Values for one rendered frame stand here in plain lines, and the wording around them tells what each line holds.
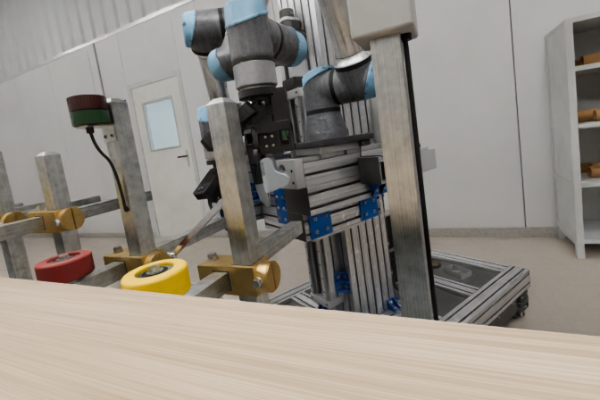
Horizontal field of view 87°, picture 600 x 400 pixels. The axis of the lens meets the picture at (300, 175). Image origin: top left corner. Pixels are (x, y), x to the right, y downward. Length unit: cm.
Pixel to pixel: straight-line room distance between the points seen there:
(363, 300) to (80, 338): 125
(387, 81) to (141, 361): 36
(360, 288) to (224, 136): 109
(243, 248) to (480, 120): 271
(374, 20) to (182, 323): 37
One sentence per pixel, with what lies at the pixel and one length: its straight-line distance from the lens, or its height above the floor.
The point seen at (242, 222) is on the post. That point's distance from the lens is 51.
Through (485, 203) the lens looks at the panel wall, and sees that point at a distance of 314.
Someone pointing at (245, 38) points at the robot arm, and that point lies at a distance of 58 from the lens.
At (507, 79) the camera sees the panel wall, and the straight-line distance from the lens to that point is 309.
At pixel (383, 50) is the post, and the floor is 114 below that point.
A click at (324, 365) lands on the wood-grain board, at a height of 90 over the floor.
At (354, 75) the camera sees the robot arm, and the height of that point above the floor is 121.
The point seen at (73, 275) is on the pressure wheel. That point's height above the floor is 88.
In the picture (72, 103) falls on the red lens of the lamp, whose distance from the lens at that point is 67.
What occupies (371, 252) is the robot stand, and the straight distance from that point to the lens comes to 147.
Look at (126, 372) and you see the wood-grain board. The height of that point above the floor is 90.
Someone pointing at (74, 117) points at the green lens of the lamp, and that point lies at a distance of 66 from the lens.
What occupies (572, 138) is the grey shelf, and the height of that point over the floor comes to 81.
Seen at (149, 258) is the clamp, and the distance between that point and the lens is 69.
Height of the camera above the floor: 104
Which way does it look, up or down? 6 degrees down
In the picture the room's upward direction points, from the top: 8 degrees counter-clockwise
